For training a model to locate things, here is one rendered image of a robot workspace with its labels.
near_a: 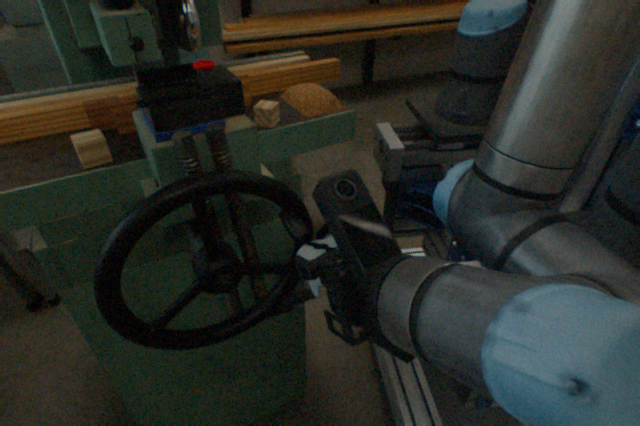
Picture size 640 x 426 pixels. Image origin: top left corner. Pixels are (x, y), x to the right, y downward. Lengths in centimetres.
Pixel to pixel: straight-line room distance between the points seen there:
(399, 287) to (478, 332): 7
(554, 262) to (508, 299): 10
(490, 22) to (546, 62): 58
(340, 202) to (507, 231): 14
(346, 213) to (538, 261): 15
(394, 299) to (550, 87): 18
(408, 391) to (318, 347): 42
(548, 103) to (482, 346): 18
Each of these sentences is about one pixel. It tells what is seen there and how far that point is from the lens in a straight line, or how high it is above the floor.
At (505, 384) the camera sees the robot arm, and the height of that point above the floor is 100.
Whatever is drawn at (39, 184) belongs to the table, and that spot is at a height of 90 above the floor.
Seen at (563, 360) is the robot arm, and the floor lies 103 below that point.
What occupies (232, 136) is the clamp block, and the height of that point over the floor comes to 95.
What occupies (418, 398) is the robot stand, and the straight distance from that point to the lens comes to 111.
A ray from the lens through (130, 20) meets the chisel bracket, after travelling 69.
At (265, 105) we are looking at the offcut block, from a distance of 69.
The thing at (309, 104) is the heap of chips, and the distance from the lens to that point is 73.
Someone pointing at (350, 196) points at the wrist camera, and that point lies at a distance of 36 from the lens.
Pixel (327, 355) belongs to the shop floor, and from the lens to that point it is 141.
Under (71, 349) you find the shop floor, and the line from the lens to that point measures 165.
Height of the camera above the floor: 119
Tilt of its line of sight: 38 degrees down
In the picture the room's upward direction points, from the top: straight up
